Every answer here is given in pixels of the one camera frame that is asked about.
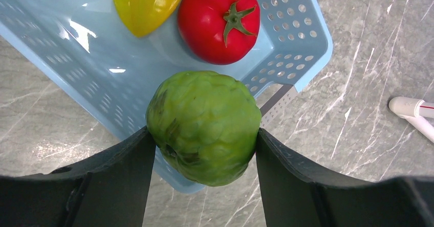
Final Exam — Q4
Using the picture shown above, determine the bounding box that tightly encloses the red fake tomato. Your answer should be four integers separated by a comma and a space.
177, 0, 261, 65

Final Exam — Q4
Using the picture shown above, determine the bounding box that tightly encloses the white PVC pipe frame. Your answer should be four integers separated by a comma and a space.
388, 97, 433, 143

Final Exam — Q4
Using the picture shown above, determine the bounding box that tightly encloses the light blue plastic basket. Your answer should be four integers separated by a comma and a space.
1, 0, 333, 193

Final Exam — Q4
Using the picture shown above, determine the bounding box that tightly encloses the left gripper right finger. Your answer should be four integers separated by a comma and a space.
256, 129, 433, 226

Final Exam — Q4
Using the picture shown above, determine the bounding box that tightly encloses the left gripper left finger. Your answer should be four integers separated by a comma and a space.
1, 128, 156, 226

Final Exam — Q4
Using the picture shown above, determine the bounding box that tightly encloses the yellow fake fruit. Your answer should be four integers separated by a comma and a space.
113, 0, 181, 37

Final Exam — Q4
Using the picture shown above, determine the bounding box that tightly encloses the green fake fruit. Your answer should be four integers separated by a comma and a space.
146, 71, 262, 187

